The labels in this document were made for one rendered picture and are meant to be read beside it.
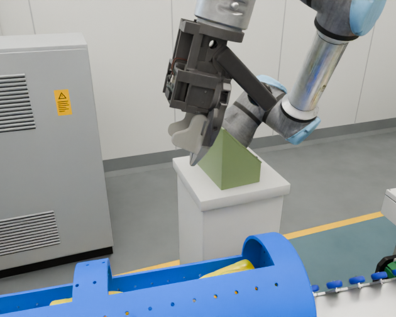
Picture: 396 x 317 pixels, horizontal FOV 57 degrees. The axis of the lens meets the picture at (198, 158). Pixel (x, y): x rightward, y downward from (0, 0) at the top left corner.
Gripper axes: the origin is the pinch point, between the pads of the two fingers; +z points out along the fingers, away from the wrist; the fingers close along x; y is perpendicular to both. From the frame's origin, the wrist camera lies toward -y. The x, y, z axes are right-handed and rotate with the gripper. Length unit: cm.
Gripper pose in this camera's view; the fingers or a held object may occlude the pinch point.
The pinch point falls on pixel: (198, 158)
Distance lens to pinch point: 57.9
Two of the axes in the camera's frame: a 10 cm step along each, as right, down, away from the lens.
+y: -9.4, -1.2, -3.1
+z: -2.5, 8.8, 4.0
